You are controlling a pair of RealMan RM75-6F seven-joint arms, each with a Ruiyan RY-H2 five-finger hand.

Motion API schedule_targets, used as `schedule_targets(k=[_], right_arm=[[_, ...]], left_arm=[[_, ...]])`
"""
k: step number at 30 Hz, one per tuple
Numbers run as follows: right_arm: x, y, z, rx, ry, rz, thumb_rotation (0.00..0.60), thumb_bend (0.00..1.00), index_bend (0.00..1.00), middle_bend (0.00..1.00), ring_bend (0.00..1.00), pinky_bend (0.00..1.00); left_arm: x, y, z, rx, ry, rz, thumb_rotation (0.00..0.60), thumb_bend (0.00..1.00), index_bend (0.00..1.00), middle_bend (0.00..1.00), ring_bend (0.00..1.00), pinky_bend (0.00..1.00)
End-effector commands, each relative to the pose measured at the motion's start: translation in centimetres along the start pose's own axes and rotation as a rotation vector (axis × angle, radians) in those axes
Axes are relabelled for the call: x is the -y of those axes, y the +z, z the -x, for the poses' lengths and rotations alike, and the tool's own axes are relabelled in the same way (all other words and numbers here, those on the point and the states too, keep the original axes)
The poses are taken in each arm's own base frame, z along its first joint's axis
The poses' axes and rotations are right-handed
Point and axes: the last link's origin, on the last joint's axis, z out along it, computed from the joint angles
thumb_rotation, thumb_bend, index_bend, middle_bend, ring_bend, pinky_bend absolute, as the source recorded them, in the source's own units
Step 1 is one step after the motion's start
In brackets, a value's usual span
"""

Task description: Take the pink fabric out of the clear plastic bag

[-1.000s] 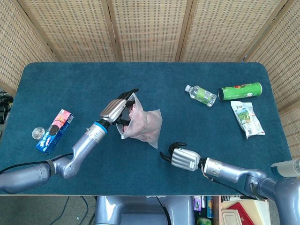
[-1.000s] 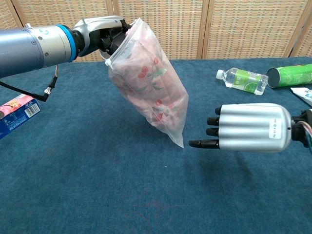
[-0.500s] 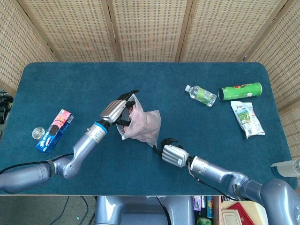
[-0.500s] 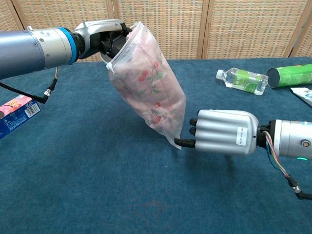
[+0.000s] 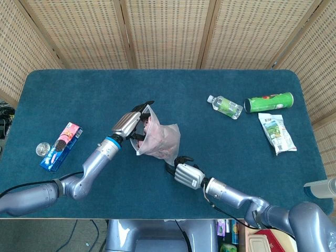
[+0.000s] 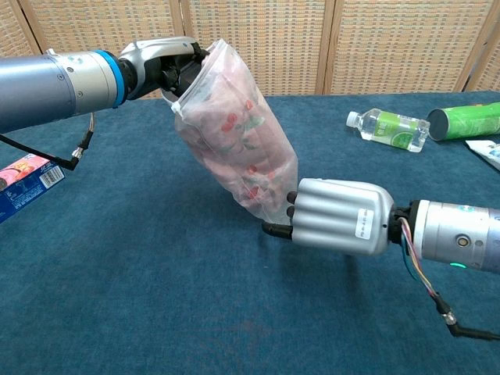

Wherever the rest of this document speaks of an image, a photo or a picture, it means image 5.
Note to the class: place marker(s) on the blue yellow box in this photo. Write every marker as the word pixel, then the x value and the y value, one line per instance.
pixel 235 231

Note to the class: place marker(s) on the white grey cylinder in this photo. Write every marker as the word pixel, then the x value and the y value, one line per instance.
pixel 323 187

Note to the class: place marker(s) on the woven rattan folding screen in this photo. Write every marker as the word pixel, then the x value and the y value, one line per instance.
pixel 168 31

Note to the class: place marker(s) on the teal table mat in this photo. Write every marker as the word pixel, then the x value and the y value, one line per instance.
pixel 157 84

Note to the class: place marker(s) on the grey robot torso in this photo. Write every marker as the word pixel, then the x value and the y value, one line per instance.
pixel 157 236

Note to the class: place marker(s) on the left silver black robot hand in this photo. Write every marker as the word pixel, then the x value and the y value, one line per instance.
pixel 126 123

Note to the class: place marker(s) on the green chips can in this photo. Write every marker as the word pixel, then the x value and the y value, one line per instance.
pixel 267 103

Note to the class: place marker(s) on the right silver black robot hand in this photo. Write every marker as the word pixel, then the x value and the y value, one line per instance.
pixel 189 174

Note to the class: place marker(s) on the beige plastic container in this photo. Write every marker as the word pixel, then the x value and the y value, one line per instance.
pixel 258 244

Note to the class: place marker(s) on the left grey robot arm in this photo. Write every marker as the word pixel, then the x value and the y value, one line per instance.
pixel 97 160

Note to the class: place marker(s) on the white green snack packet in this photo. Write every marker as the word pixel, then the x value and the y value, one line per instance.
pixel 275 134

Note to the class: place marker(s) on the red box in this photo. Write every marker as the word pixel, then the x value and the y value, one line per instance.
pixel 281 241

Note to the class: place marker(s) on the clear bottle with green label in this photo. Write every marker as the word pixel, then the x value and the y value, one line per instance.
pixel 225 107

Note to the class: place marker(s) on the pink blue cookie box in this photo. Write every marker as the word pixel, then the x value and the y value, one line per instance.
pixel 60 147

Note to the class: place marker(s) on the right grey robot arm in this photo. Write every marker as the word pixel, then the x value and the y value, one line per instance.
pixel 228 191

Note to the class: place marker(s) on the purple packet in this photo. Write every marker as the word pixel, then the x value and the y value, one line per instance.
pixel 220 228

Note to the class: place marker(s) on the clear plastic bag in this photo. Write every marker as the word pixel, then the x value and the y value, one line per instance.
pixel 160 141

